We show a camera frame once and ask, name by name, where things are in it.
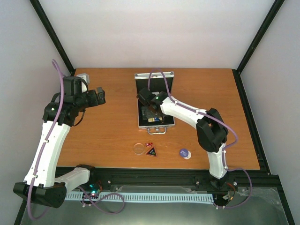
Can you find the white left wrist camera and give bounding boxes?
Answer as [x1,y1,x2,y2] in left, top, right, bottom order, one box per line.
[77,73,90,84]

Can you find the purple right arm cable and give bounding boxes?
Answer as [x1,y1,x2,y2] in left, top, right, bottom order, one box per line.
[149,68,253,210]

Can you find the red dice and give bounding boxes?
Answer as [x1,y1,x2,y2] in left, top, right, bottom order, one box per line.
[146,142,153,147]

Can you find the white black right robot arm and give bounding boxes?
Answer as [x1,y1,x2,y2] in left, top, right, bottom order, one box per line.
[137,88,228,180]

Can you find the aluminium poker case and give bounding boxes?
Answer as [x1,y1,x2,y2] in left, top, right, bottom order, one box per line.
[134,71,175,135]

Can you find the purple round blind button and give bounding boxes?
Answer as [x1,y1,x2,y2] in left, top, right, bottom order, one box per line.
[179,149,189,158]

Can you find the light blue cable duct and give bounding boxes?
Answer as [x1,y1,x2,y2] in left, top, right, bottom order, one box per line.
[64,191,215,204]

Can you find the black aluminium frame rail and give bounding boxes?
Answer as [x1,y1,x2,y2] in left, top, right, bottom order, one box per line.
[78,165,281,194]

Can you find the white round button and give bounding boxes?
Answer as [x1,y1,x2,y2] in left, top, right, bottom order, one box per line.
[182,150,191,159]

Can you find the clear round dealer button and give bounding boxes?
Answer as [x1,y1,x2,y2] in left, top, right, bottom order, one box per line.
[133,143,145,155]

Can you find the blue gold card deck box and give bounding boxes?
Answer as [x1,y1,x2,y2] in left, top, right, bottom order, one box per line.
[147,116,164,123]

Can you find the red black triangular chip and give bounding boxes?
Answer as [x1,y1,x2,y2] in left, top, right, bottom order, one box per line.
[145,146,158,157]

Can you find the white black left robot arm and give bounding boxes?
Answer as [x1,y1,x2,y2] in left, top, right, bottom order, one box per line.
[13,74,105,208]

